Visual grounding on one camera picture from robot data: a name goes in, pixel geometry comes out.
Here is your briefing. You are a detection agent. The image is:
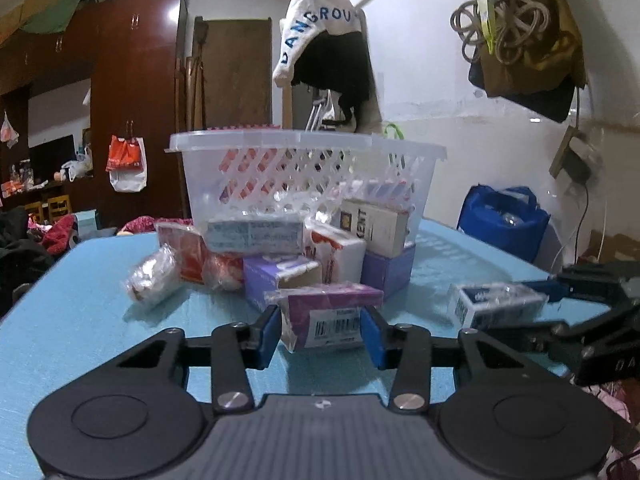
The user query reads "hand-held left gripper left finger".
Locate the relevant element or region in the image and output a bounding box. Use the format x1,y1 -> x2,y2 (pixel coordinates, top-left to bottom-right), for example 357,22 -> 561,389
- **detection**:
115,304 -> 282,415

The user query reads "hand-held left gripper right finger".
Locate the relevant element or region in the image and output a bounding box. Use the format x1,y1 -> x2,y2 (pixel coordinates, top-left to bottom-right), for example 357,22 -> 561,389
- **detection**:
360,304 -> 529,415

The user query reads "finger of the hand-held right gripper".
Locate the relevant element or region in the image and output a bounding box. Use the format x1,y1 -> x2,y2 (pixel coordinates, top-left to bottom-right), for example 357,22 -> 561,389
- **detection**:
482,304 -> 634,361
520,262 -> 640,307

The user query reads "dark purple box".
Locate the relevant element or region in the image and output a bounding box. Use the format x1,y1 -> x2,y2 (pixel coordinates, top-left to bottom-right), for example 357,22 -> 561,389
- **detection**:
264,282 -> 385,352

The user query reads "white plastic basket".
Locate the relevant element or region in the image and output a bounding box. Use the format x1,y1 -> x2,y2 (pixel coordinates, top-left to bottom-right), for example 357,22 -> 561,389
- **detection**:
164,128 -> 448,233

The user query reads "pink floral blanket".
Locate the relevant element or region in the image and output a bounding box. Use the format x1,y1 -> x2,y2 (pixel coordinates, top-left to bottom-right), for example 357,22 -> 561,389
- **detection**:
594,379 -> 640,480

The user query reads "purple and white box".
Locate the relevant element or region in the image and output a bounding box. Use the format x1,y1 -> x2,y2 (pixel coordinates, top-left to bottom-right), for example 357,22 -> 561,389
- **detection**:
243,254 -> 324,312

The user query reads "lavender box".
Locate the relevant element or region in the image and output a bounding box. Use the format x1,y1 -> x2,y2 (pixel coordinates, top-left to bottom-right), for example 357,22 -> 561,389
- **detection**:
360,244 -> 417,302

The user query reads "blue tote bag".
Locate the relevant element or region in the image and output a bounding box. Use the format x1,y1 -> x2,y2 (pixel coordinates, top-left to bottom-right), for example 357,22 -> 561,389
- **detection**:
456,184 -> 551,267

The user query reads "red and white pack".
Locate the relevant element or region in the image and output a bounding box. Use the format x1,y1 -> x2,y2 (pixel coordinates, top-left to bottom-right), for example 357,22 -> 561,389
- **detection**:
302,219 -> 369,287

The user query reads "white box with gold emblem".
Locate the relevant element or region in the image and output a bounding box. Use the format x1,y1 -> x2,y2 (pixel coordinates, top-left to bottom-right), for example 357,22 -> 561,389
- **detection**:
339,198 -> 411,259

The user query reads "red box in plastic bag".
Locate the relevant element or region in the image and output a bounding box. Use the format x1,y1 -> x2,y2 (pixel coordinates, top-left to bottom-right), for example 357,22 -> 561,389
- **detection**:
155,219 -> 209,284

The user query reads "plastic wrapped roll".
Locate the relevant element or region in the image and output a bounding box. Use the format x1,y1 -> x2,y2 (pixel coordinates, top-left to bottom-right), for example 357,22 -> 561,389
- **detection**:
122,244 -> 179,309

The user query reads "light blue box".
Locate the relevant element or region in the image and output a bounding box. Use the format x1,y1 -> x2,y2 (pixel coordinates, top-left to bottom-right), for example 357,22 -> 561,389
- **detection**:
72,210 -> 99,239

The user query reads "orange and white bag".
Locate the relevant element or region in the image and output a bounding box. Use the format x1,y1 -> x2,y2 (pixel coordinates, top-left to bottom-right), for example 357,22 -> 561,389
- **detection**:
106,134 -> 149,194

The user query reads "red cloth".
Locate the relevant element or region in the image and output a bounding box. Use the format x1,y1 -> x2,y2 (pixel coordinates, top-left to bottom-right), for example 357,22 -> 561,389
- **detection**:
40,214 -> 82,257

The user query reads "brown hanging bag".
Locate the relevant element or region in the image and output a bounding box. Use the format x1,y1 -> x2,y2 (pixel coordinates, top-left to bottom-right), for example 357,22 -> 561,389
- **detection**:
468,0 -> 587,123

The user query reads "yellow wooden chair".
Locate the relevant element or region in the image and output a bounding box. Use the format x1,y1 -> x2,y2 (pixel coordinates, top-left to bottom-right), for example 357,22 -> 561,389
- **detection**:
47,195 -> 74,226

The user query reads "dark clothing pile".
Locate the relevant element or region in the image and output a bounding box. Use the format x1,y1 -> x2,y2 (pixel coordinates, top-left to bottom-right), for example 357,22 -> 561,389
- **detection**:
0,205 -> 57,293

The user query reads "brown wooden door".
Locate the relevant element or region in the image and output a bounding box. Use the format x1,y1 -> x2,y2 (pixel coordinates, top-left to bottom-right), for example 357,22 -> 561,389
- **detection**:
192,17 -> 274,132

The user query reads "dark red wooden wardrobe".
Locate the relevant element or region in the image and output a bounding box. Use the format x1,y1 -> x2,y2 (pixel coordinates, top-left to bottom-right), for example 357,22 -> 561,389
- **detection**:
0,0 -> 189,222

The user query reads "black hanging garment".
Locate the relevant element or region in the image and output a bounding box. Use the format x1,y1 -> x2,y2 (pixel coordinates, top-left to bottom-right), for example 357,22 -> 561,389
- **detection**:
291,31 -> 377,120

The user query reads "black television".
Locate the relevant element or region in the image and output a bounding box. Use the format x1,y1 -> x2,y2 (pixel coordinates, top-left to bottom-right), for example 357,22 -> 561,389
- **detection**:
28,134 -> 77,182

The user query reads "white lettered garment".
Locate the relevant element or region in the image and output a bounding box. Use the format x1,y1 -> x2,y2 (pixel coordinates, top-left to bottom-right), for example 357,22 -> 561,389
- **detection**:
272,0 -> 384,134

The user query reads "hanging clear plastic bag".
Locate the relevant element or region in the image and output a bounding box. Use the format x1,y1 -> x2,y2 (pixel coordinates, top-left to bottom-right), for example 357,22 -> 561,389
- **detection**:
0,112 -> 21,149

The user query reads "green cloth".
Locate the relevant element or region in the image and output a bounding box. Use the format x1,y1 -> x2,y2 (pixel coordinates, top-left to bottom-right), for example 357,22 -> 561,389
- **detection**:
20,0 -> 93,36

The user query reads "coiled beige rope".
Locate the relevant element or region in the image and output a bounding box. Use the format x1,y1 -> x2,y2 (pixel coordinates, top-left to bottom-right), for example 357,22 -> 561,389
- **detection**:
449,0 -> 553,67

